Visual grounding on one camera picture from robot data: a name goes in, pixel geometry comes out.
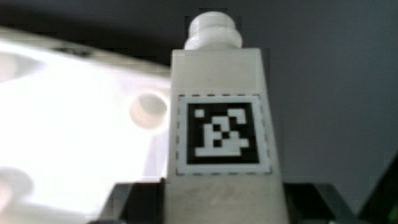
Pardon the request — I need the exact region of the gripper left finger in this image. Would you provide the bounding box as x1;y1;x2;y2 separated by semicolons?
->
88;179;166;224

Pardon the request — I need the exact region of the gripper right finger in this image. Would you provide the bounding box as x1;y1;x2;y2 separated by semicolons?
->
285;183;370;224

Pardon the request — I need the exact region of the white leg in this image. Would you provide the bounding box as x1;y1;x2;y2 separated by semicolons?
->
166;12;290;224

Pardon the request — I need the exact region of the white square table top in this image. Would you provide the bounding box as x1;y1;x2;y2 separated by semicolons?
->
0;26;171;224

